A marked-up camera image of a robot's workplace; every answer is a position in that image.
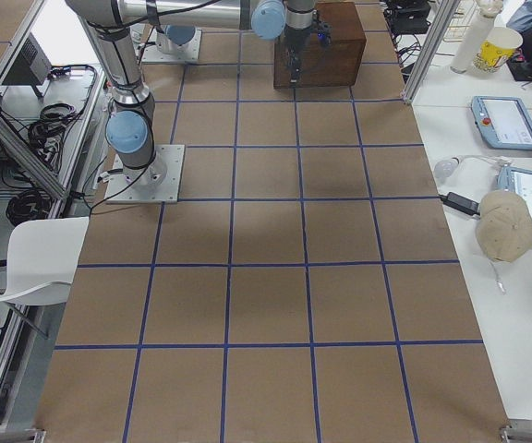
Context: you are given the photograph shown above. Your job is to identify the coiled black cables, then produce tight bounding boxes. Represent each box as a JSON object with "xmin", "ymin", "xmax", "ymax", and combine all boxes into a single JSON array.
[{"xmin": 6, "ymin": 103, "xmax": 87, "ymax": 222}]

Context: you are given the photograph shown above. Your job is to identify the grey electronics box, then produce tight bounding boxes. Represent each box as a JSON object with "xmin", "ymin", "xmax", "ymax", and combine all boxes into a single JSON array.
[{"xmin": 3, "ymin": 33, "xmax": 52, "ymax": 99}]

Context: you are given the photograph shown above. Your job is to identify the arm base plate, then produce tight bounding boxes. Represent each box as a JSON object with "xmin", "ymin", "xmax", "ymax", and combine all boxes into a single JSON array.
[
  {"xmin": 104, "ymin": 144, "xmax": 185, "ymax": 204},
  {"xmin": 140, "ymin": 26, "xmax": 202, "ymax": 65}
]

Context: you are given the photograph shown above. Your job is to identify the yellow popcorn cup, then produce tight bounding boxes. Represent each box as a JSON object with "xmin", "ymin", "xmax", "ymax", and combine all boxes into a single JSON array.
[{"xmin": 472, "ymin": 27, "xmax": 523, "ymax": 73}]

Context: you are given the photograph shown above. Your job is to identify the white plastic chair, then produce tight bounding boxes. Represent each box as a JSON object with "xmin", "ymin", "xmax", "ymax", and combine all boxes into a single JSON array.
[{"xmin": 0, "ymin": 217, "xmax": 90, "ymax": 305}]

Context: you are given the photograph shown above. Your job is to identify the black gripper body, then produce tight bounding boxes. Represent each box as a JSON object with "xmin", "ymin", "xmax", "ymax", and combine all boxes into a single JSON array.
[{"xmin": 284, "ymin": 8, "xmax": 330, "ymax": 51}]

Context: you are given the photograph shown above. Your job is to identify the white light bulb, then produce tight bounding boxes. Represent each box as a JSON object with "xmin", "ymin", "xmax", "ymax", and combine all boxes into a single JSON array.
[{"xmin": 433, "ymin": 157, "xmax": 463, "ymax": 182}]

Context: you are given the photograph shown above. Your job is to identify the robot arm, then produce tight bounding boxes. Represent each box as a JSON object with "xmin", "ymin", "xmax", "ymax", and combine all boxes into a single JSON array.
[
  {"xmin": 155, "ymin": 25, "xmax": 197, "ymax": 54},
  {"xmin": 67, "ymin": 1, "xmax": 318, "ymax": 188}
]

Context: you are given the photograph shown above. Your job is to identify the dark wooden drawer box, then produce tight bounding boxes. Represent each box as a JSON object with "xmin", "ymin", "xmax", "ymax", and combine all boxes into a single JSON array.
[{"xmin": 273, "ymin": 2, "xmax": 367, "ymax": 89}]

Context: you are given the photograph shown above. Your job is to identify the beige cap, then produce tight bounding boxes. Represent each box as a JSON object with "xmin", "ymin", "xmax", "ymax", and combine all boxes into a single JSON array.
[{"xmin": 476, "ymin": 189, "xmax": 532, "ymax": 262}]

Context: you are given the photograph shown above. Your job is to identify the black adapter on desk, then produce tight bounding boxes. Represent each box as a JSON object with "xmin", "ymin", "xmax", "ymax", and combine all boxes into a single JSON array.
[{"xmin": 440, "ymin": 192, "xmax": 480, "ymax": 216}]

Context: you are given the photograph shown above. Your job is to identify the aluminium frame post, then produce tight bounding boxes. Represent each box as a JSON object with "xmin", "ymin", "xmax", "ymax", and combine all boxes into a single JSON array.
[{"xmin": 402, "ymin": 0, "xmax": 460, "ymax": 104}]

